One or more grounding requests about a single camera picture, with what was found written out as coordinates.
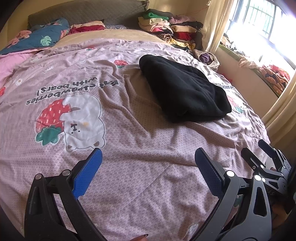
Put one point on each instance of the black long-sleeve shirt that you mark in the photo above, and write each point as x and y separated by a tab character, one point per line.
185	92

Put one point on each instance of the pile of folded clothes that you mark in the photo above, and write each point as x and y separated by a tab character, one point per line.
180	30

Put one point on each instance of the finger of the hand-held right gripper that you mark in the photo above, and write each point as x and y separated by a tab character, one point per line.
272	155
252	162

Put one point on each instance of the plain pink quilt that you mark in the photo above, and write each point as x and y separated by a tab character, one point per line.
9	67

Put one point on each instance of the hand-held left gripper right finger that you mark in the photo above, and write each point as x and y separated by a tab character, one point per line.
208	171

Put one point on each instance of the person's left hand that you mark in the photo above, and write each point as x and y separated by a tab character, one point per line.
140	238

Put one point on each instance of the red and cream pillow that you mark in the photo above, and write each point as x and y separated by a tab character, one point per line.
87	28

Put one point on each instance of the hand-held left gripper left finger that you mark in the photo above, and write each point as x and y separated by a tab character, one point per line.
89	171

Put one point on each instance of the purple cloth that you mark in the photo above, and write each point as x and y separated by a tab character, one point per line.
205	56

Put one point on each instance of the grey padded headboard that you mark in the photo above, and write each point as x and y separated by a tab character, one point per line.
92	11

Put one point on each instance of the barred window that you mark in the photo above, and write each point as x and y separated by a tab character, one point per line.
261	27

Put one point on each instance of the blue leaf-print quilt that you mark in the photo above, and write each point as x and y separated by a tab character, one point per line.
34	39

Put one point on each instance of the clothes on windowsill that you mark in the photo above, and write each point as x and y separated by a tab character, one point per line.
275	76

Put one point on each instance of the pink strawberry printed blanket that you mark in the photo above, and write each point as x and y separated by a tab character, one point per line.
138	143

